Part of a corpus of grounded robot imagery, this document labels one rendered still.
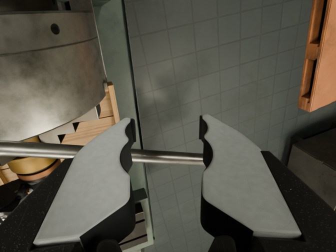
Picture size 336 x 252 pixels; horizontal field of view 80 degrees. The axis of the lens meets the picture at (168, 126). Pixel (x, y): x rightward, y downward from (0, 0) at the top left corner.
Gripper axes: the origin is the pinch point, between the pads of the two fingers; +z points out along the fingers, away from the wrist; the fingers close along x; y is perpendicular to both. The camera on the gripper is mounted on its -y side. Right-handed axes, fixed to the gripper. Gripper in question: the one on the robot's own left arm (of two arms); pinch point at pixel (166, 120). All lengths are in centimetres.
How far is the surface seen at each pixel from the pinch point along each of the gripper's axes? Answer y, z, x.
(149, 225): 71, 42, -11
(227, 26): 5, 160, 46
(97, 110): 8.3, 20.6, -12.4
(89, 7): -7.8, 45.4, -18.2
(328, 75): 55, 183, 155
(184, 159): 6.0, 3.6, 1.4
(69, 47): -2.8, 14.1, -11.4
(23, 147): 2.6, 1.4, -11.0
